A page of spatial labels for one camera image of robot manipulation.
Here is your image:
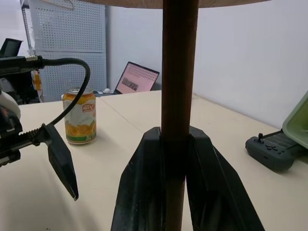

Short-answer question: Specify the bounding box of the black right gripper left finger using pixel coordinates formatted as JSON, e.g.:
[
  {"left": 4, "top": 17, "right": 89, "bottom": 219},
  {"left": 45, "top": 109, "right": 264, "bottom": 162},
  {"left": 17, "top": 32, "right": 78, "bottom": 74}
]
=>
[{"left": 110, "top": 127, "right": 167, "bottom": 231}]

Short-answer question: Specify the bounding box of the grey handheld remote controller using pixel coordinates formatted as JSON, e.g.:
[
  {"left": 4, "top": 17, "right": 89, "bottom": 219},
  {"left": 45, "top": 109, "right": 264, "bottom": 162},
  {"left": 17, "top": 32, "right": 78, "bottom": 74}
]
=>
[{"left": 245, "top": 128, "right": 303, "bottom": 172}]

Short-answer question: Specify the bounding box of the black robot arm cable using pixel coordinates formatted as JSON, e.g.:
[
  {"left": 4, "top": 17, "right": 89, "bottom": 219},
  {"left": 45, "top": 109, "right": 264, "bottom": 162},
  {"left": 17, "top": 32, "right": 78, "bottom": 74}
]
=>
[{"left": 0, "top": 55, "right": 91, "bottom": 127}]

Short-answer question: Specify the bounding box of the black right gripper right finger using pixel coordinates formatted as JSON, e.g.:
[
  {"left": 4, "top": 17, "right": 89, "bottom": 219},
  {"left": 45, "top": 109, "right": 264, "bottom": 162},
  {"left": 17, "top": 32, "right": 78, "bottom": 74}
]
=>
[{"left": 184, "top": 126, "right": 265, "bottom": 231}]

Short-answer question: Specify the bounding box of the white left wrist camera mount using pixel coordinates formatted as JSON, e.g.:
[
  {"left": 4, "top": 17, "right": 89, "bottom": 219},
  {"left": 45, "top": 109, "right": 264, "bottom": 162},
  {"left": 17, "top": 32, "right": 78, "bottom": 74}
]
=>
[{"left": 0, "top": 77, "right": 22, "bottom": 121}]

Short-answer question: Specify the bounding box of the black monitor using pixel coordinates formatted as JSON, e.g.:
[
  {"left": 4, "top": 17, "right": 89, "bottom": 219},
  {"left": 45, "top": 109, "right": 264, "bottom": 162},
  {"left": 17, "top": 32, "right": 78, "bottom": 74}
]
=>
[{"left": 0, "top": 38, "right": 24, "bottom": 58}]

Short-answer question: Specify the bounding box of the open laptop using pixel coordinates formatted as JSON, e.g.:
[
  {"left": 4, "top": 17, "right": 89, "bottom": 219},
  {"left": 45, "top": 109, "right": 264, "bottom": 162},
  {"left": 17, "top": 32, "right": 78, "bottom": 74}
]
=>
[{"left": 112, "top": 61, "right": 160, "bottom": 95}]

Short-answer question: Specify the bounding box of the white perforated pegboard panel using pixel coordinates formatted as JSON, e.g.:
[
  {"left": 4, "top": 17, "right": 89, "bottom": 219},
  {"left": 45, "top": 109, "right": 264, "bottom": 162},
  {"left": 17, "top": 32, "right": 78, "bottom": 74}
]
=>
[{"left": 28, "top": 2, "right": 108, "bottom": 103}]

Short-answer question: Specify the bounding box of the light green plastic bin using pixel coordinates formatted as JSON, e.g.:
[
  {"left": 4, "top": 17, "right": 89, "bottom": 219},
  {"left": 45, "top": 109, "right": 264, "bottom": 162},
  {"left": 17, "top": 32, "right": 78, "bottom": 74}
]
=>
[{"left": 282, "top": 90, "right": 308, "bottom": 152}]

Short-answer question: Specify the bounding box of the grey metal shelf post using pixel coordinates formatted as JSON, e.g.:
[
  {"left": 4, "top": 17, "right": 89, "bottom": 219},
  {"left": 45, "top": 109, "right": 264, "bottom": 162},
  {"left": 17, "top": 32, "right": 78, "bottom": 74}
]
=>
[{"left": 20, "top": 4, "right": 33, "bottom": 50}]

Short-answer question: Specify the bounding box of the orange juice drink can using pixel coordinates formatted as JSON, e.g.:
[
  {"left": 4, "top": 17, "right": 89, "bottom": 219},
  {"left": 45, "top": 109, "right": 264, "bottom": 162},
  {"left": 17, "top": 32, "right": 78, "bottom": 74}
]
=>
[{"left": 62, "top": 87, "right": 98, "bottom": 146}]

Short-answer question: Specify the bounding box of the brown wooden pole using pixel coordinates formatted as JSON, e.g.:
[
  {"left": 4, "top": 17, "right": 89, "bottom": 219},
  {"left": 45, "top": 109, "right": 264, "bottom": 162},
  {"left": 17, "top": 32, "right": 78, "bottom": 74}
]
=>
[{"left": 160, "top": 0, "right": 200, "bottom": 231}]

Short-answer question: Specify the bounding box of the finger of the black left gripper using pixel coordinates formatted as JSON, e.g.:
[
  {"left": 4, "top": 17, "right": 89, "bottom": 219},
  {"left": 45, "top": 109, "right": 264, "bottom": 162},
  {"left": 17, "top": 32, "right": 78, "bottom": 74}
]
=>
[{"left": 44, "top": 123, "right": 79, "bottom": 202}]

